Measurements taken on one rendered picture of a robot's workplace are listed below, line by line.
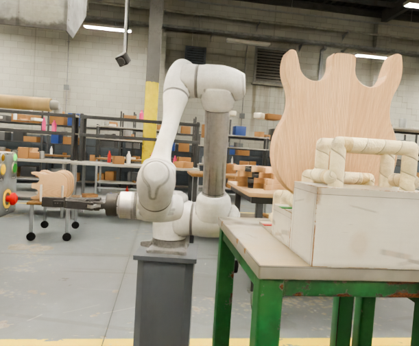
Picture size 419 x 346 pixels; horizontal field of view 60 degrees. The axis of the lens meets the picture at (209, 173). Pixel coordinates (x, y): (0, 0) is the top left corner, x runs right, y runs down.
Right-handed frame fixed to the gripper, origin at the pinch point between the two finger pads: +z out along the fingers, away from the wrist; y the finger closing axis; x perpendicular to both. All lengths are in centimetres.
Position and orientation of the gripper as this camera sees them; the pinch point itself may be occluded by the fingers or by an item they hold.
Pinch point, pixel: (53, 202)
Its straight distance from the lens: 126.8
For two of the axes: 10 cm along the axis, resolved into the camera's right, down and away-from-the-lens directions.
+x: 0.6, -10.0, -0.6
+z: -9.9, -0.5, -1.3
